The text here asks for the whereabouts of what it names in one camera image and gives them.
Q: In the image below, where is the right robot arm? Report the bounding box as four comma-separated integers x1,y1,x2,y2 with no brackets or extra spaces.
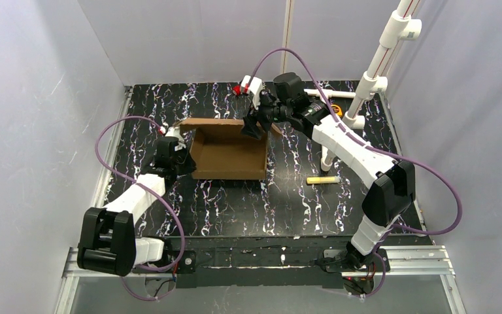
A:
239,72,416,270

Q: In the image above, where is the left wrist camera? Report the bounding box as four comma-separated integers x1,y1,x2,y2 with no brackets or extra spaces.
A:
165,126,186,151

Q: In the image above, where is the red black stamp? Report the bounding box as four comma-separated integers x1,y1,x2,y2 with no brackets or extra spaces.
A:
232,85,242,96

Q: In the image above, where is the yellow tube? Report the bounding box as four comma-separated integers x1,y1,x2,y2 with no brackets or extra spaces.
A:
306,176,341,185

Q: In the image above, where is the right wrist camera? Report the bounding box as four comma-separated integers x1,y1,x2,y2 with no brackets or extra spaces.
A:
240,75,263,110

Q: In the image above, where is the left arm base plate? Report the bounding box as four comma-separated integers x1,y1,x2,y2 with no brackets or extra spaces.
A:
134,237,196,273

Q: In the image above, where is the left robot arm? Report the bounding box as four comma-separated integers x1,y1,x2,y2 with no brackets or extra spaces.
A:
76,135,195,276

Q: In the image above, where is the aluminium rail frame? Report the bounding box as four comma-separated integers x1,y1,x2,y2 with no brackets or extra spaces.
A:
59,82,459,313

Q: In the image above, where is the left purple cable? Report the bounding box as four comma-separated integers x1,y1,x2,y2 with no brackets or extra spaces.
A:
95,115,186,302

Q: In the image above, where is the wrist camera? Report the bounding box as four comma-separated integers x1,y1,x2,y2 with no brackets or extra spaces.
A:
240,75,263,110
165,126,186,151

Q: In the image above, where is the brown cardboard box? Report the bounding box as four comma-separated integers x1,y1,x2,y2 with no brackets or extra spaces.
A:
175,118,281,181

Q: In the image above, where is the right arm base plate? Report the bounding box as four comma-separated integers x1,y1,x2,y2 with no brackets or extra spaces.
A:
315,249,391,273

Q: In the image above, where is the white PVC pipe frame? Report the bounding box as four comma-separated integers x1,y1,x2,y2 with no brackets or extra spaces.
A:
276,0,425,173

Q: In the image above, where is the orange tape measure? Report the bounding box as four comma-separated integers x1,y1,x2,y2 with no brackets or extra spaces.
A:
330,103,343,119

